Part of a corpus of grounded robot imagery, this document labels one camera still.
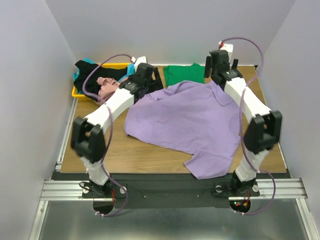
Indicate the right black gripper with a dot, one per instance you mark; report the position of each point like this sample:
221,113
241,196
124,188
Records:
207,67

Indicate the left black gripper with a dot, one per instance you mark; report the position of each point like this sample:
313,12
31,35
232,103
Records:
156,85

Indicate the purple t shirt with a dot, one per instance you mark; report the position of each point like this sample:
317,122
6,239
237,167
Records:
195,118

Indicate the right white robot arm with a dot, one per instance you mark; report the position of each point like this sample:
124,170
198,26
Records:
264,125

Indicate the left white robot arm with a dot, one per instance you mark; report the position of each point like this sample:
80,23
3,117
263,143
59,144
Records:
88,133

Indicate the folded green t shirt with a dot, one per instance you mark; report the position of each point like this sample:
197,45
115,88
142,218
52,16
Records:
174,74

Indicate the teal t shirt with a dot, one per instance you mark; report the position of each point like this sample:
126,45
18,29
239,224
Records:
130,69

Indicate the yellow plastic bin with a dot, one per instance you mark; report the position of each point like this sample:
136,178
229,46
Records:
92,86

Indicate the pink t shirt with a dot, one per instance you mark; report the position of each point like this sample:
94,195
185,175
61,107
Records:
108,86

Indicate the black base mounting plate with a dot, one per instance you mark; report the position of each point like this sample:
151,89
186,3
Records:
148,191

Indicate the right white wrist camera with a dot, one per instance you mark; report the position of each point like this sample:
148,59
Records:
227,47

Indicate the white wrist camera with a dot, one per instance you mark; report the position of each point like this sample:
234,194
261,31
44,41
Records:
227,47
137,61

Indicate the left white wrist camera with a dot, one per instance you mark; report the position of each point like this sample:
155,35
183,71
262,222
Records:
137,61

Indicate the left side aluminium rail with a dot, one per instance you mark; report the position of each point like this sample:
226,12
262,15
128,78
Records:
66,135

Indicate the aluminium frame rail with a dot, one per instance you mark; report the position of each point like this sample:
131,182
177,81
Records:
290,188

